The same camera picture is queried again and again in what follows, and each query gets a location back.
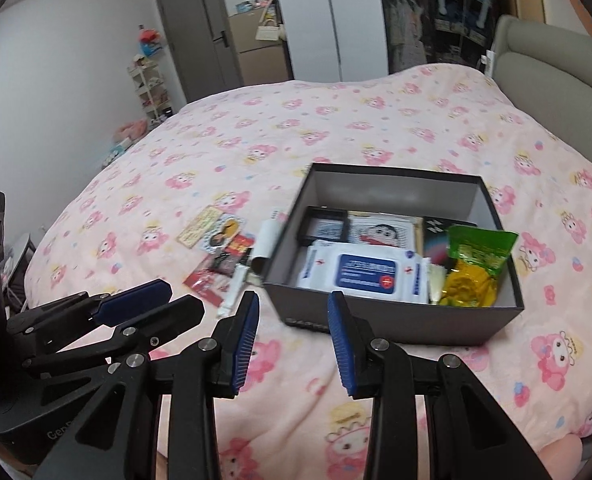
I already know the red snack packet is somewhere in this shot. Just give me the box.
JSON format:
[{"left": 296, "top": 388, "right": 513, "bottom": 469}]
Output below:
[{"left": 183, "top": 233, "right": 256, "bottom": 308}]

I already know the white smart watch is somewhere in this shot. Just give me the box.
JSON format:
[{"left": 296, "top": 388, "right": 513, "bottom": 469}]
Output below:
[{"left": 217, "top": 263, "right": 249, "bottom": 318}]

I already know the brown coffee sachet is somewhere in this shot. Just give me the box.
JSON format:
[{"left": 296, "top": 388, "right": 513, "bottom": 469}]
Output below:
[{"left": 209, "top": 247, "right": 250, "bottom": 278}]

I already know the yellow text card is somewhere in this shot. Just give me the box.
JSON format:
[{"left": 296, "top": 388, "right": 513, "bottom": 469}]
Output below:
[{"left": 177, "top": 206, "right": 223, "bottom": 248}]

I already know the cartoon character acrylic stand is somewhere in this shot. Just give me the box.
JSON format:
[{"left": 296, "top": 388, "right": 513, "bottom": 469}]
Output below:
[{"left": 198, "top": 214, "right": 246, "bottom": 254}]

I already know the white paper roll tube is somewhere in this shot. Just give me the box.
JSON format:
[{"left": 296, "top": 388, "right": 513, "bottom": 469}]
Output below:
[{"left": 248, "top": 218, "right": 286, "bottom": 285}]

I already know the white wet wipes pack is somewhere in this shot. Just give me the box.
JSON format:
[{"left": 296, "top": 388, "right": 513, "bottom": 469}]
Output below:
[{"left": 297, "top": 240, "right": 429, "bottom": 304}]

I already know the cartoon boy picture card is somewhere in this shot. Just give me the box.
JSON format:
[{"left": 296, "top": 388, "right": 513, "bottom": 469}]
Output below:
[{"left": 348, "top": 211, "right": 422, "bottom": 250}]

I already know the pink cartoon print blanket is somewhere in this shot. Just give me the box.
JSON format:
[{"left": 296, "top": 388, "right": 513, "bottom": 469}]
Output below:
[{"left": 25, "top": 64, "right": 592, "bottom": 479}]

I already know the green yellow snack bag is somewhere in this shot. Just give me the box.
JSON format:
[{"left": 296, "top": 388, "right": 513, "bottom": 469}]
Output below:
[{"left": 438, "top": 224, "right": 518, "bottom": 308}]

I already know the black patterned card pack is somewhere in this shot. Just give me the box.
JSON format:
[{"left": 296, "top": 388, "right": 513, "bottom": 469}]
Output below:
[{"left": 423, "top": 217, "right": 474, "bottom": 268}]

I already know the white shelf rack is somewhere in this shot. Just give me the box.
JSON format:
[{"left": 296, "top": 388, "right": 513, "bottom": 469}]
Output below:
[{"left": 127, "top": 55, "right": 173, "bottom": 128}]

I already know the cardboard box stack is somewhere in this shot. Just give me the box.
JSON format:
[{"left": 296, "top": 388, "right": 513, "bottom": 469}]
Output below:
[{"left": 229, "top": 9, "right": 291, "bottom": 86}]

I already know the grey door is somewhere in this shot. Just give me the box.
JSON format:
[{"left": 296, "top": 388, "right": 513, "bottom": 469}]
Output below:
[{"left": 156, "top": 0, "right": 243, "bottom": 102}]

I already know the grey upholstered headboard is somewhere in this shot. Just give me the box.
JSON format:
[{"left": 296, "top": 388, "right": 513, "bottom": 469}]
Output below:
[{"left": 491, "top": 15, "right": 592, "bottom": 162}]

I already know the white wardrobe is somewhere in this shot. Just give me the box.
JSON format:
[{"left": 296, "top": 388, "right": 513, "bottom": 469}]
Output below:
[{"left": 279, "top": 0, "right": 389, "bottom": 82}]

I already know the open clothes closet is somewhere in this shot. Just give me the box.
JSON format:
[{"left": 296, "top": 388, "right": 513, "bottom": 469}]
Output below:
[{"left": 381, "top": 0, "right": 508, "bottom": 74}]

